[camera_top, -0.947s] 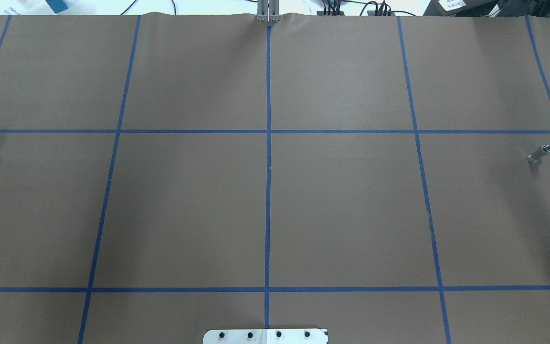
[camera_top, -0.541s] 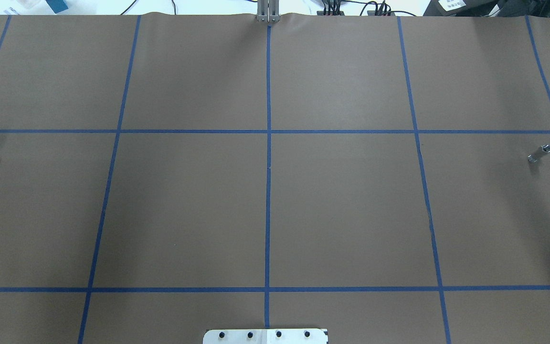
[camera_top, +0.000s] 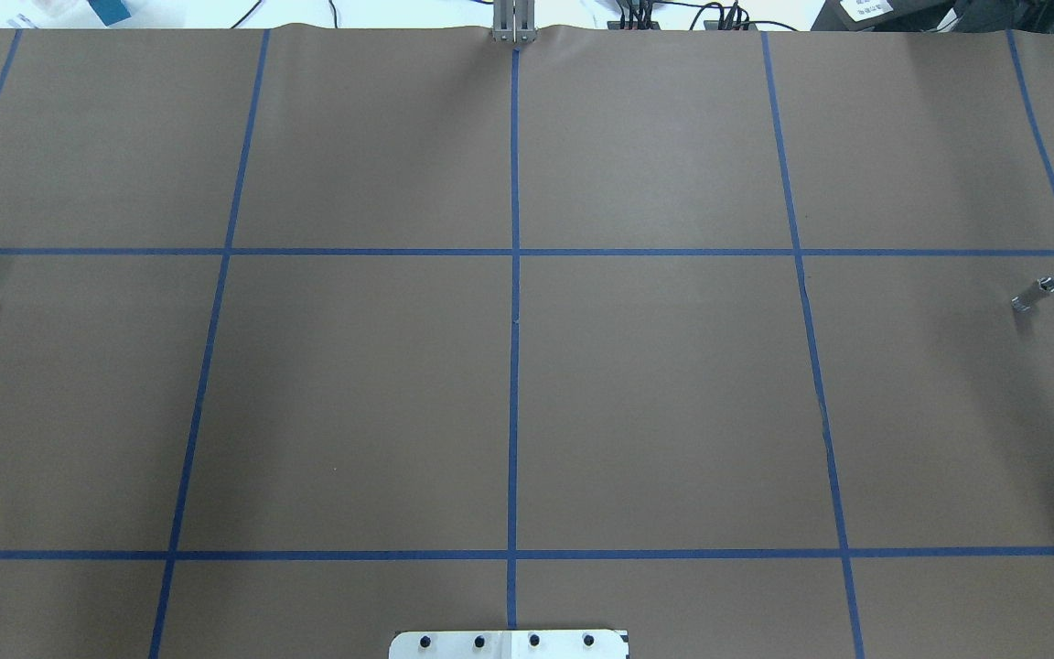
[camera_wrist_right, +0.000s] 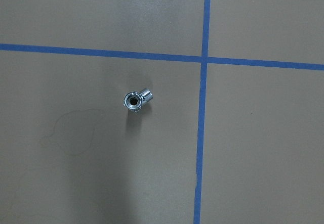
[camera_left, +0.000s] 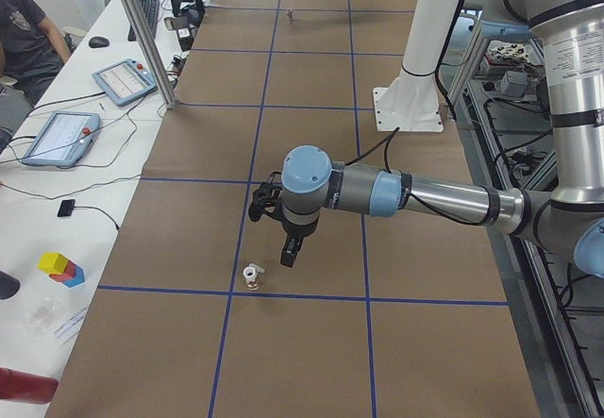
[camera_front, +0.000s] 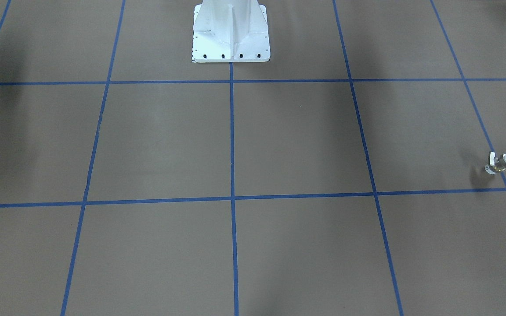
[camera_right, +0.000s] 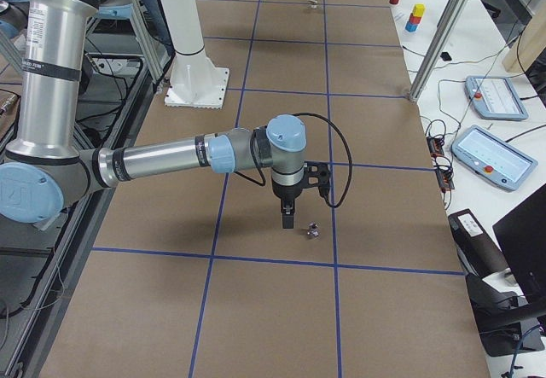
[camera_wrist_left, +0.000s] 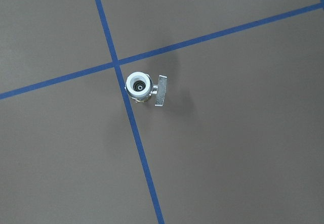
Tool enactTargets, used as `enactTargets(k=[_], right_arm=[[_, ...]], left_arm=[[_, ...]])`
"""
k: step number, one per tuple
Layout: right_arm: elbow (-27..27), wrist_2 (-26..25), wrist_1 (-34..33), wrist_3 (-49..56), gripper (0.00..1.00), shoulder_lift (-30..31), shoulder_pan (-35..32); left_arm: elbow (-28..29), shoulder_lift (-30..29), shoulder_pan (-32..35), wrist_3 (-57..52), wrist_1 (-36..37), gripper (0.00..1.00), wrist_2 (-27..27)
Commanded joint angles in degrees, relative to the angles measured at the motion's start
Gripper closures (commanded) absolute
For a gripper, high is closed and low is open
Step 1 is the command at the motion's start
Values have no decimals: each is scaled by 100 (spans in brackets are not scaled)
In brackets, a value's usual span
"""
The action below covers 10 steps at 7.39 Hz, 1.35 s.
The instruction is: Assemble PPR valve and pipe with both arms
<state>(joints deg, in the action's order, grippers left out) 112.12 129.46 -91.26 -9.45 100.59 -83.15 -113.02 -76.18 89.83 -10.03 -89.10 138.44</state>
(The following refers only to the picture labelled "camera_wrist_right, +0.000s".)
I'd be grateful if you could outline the chrome angle pipe fitting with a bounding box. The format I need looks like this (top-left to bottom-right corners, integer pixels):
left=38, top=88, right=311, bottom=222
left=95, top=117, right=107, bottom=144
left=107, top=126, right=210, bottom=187
left=124, top=88, right=153, bottom=112

